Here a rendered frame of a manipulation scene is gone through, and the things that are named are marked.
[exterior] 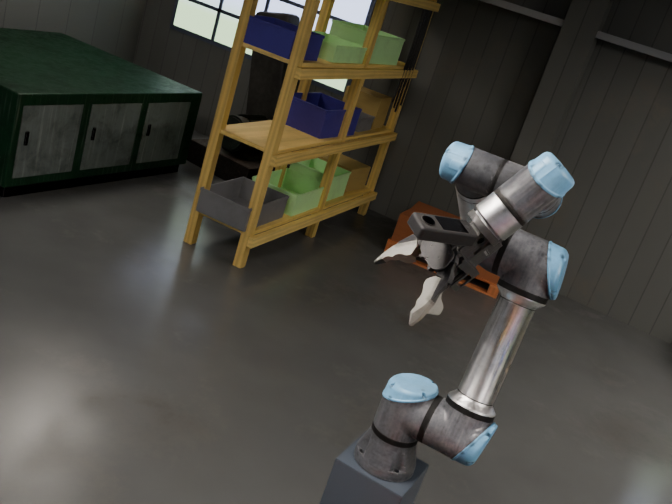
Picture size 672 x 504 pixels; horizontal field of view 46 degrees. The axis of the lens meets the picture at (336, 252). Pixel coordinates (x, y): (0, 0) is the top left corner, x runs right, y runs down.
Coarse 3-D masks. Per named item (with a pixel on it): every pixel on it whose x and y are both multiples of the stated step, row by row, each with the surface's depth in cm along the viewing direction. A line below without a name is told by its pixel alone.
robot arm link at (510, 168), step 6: (510, 162) 138; (504, 168) 137; (510, 168) 137; (516, 168) 137; (504, 174) 137; (510, 174) 136; (498, 180) 137; (504, 180) 136; (498, 186) 137; (558, 204) 136; (552, 210) 135; (540, 216) 138; (546, 216) 139
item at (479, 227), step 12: (480, 228) 128; (480, 240) 132; (492, 240) 128; (432, 252) 131; (444, 252) 130; (456, 252) 129; (468, 252) 132; (480, 252) 132; (492, 252) 134; (432, 264) 130; (444, 264) 129; (456, 264) 129; (468, 264) 131; (456, 276) 134; (456, 288) 134
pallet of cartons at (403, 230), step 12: (420, 204) 751; (408, 216) 700; (444, 216) 737; (456, 216) 750; (396, 228) 705; (408, 228) 701; (396, 240) 708; (420, 264) 704; (480, 276) 686; (492, 276) 682; (480, 288) 692; (492, 288) 684
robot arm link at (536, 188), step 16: (544, 160) 125; (512, 176) 129; (528, 176) 126; (544, 176) 125; (560, 176) 124; (496, 192) 128; (512, 192) 126; (528, 192) 125; (544, 192) 125; (560, 192) 126; (512, 208) 126; (528, 208) 126; (544, 208) 128
